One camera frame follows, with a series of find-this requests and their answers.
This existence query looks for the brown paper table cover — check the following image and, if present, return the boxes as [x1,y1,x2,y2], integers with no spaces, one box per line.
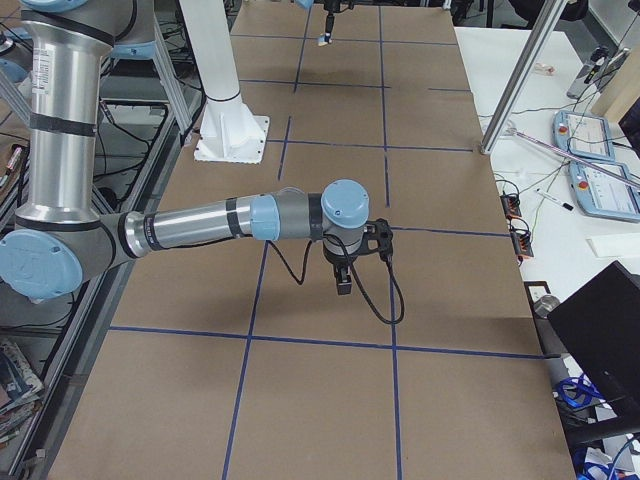
[49,1,573,479]

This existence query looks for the left black connector block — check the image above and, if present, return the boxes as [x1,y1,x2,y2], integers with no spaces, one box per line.
[500,193,522,220]

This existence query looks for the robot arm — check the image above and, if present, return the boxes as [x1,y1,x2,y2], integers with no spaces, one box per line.
[293,0,355,41]
[1,1,369,300]

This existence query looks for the teach pendant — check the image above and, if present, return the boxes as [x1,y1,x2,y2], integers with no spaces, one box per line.
[552,110,616,162]
[569,161,639,223]

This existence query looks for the aluminium frame post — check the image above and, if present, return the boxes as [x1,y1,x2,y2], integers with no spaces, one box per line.
[479,0,567,155]

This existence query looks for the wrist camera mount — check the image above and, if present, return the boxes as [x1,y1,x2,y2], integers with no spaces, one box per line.
[357,218,394,265]

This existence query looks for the near teach pendant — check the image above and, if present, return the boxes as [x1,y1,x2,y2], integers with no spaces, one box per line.
[569,161,639,223]

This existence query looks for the white camera mast base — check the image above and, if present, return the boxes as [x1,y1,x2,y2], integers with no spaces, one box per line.
[180,0,270,164]

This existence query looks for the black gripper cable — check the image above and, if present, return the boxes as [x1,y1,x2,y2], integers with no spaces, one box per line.
[267,227,405,326]

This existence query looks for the blue white call bell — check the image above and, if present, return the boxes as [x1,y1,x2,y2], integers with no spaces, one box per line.
[317,32,332,47]

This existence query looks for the aluminium table frame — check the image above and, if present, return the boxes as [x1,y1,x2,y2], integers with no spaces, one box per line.
[0,19,207,480]

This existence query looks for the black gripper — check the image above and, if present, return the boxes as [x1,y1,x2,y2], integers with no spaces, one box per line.
[324,12,335,34]
[322,236,356,295]

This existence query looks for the black monitor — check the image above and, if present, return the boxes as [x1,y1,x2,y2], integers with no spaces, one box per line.
[548,261,639,415]

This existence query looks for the stack of books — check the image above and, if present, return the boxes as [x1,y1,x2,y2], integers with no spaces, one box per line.
[1,337,44,448]

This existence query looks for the black marker pen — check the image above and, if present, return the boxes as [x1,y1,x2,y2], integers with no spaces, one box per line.
[536,189,574,211]

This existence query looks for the blue lanyard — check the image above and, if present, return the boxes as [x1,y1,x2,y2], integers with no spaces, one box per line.
[553,373,607,411]

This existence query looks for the silver metal cylinder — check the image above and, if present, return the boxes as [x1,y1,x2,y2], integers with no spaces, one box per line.
[533,294,561,319]

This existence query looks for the far teach pendant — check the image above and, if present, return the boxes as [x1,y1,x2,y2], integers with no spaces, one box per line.
[552,110,616,162]

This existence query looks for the metal grabber stick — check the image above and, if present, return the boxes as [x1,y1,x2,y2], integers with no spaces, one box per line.
[505,128,640,190]

